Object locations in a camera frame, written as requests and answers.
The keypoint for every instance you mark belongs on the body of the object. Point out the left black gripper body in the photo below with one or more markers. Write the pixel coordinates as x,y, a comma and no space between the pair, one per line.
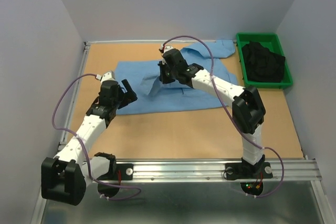
117,101

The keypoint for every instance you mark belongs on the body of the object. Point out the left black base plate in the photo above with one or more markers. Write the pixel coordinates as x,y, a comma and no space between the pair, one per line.
122,171

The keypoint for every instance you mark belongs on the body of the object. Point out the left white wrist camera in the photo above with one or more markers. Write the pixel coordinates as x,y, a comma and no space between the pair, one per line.
108,76

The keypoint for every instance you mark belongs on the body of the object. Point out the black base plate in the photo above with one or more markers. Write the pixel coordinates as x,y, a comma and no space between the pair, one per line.
236,172
122,171

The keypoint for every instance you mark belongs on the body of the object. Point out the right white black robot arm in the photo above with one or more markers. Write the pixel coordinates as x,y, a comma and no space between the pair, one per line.
248,110

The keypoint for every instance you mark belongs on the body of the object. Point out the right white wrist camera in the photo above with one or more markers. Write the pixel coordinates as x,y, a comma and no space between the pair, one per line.
163,49

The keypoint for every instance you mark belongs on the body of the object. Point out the black crumpled shirt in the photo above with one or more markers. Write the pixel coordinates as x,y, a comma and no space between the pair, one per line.
261,64

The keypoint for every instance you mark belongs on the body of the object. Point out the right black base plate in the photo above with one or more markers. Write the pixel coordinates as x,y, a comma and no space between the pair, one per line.
236,172

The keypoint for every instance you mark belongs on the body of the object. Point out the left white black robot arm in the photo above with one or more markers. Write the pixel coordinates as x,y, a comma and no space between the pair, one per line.
66,176

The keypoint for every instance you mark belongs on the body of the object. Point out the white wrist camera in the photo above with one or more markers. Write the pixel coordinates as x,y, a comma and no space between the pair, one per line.
163,49
108,76

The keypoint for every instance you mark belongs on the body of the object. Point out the green plastic bin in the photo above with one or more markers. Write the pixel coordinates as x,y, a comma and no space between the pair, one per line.
270,41

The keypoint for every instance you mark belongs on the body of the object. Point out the aluminium front rail frame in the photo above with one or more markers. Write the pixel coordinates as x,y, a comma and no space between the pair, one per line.
184,171

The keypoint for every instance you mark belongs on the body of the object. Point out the light blue long sleeve shirt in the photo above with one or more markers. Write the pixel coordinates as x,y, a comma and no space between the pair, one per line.
155,97

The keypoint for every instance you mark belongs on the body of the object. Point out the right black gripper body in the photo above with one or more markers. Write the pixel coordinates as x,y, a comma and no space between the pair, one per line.
172,71

